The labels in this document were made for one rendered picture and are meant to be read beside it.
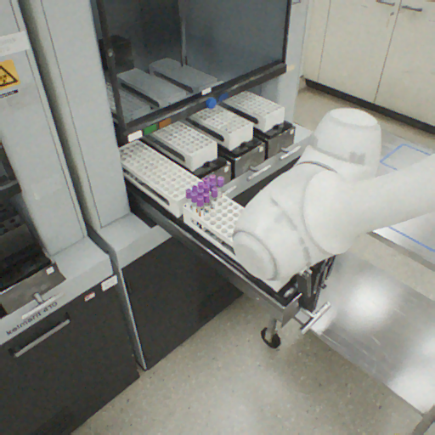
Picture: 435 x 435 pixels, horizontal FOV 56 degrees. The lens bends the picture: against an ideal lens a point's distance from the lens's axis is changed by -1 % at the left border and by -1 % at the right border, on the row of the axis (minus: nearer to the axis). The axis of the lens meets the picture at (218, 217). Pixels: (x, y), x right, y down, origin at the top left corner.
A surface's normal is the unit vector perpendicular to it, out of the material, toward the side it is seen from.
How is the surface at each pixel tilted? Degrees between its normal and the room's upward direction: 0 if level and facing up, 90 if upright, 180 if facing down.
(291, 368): 0
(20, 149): 90
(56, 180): 90
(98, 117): 90
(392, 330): 0
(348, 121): 5
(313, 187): 22
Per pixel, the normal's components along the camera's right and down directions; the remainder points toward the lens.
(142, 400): 0.00, -0.74
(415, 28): -0.72, 0.47
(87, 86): 0.69, 0.48
